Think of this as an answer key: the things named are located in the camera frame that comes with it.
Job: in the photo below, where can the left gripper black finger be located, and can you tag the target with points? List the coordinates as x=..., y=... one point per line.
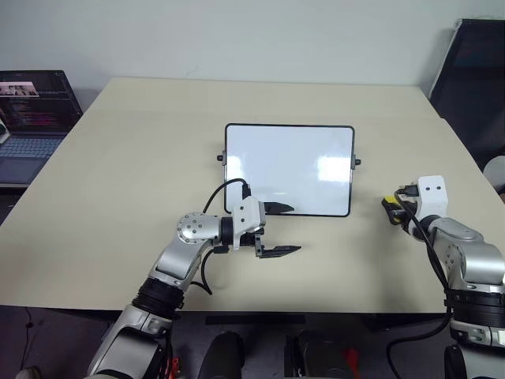
x=278, y=251
x=278, y=208

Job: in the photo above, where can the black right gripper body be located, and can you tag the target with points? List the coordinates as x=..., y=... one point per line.
x=412, y=211

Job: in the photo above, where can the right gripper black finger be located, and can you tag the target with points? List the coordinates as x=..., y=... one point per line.
x=397, y=221
x=394, y=210

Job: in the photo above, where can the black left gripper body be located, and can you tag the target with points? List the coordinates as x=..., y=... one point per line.
x=257, y=241

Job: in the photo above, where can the yellow block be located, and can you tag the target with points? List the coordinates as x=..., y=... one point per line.
x=390, y=198

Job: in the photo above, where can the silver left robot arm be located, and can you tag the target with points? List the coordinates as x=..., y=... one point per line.
x=185, y=245

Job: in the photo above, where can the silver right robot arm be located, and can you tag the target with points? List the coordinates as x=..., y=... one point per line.
x=469, y=252

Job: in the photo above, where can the black-framed tabletop whiteboard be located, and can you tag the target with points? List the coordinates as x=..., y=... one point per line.
x=288, y=166

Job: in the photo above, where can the white round object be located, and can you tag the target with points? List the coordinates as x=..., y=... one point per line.
x=495, y=173

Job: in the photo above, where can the dark rounded shape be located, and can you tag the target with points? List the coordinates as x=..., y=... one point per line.
x=319, y=355

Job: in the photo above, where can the black office chair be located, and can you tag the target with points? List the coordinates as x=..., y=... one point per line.
x=473, y=87

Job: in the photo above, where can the red clamp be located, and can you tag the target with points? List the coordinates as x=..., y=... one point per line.
x=173, y=367

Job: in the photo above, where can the open blue laptop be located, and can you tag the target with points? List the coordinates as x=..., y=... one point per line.
x=31, y=114

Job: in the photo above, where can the beige rounded object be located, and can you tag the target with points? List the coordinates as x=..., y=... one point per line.
x=29, y=373

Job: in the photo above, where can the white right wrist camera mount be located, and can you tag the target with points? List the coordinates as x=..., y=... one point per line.
x=433, y=193

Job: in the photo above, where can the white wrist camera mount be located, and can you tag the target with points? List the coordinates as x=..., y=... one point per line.
x=433, y=193
x=246, y=215

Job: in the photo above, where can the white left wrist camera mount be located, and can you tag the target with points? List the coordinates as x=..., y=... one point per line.
x=246, y=215

